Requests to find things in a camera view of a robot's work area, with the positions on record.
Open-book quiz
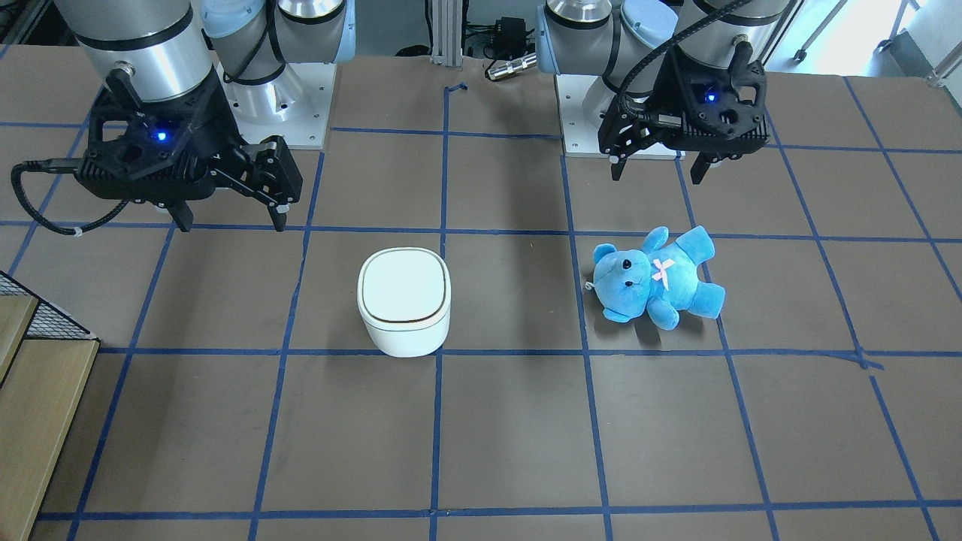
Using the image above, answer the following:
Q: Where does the wooden wire mesh shelf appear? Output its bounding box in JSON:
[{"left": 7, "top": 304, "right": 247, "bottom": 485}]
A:
[{"left": 1, "top": 273, "right": 100, "bottom": 540}]

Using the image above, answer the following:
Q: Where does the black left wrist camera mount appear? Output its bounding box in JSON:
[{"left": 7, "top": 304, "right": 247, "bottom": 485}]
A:
[{"left": 647, "top": 41, "right": 770, "bottom": 155}]

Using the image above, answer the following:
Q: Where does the black power adapter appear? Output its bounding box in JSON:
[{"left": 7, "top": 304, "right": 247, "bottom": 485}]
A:
[{"left": 491, "top": 17, "right": 527, "bottom": 59}]

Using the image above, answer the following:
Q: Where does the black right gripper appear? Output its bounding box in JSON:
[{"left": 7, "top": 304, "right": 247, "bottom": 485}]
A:
[{"left": 171, "top": 134, "right": 303, "bottom": 232}]

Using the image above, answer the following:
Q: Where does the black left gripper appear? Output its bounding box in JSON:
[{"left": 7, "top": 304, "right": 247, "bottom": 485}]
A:
[{"left": 598, "top": 95, "right": 712, "bottom": 186}]

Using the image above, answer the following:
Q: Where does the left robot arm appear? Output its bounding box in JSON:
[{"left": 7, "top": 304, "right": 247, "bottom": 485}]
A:
[{"left": 535, "top": 1, "right": 789, "bottom": 184}]

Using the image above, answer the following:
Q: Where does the silver metal cylinder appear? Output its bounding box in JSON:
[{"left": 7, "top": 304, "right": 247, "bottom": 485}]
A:
[{"left": 484, "top": 53, "right": 538, "bottom": 83}]

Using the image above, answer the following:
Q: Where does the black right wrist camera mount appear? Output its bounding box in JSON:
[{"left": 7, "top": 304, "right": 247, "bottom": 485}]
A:
[{"left": 75, "top": 68, "right": 245, "bottom": 205}]

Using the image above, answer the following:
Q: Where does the blue teddy bear plush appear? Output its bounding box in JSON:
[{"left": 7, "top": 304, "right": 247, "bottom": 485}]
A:
[{"left": 585, "top": 225, "right": 726, "bottom": 330}]

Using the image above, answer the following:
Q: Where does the braided black cable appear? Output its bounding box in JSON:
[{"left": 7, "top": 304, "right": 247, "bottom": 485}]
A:
[
  {"left": 11, "top": 161, "right": 133, "bottom": 237},
  {"left": 618, "top": 0, "right": 752, "bottom": 125}
]

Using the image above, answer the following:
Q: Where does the white lidded trash can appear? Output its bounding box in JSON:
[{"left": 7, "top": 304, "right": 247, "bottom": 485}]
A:
[{"left": 356, "top": 246, "right": 452, "bottom": 358}]

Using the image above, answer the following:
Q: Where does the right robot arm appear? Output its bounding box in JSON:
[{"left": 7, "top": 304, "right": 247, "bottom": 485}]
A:
[{"left": 57, "top": 1, "right": 356, "bottom": 231}]

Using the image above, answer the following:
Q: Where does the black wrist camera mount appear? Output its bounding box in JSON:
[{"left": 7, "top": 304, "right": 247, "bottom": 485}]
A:
[
  {"left": 647, "top": 41, "right": 770, "bottom": 155},
  {"left": 75, "top": 68, "right": 245, "bottom": 205}
]

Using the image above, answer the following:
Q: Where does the aluminium frame post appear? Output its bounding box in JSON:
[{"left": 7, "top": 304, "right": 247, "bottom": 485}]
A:
[{"left": 425, "top": 1, "right": 467, "bottom": 71}]

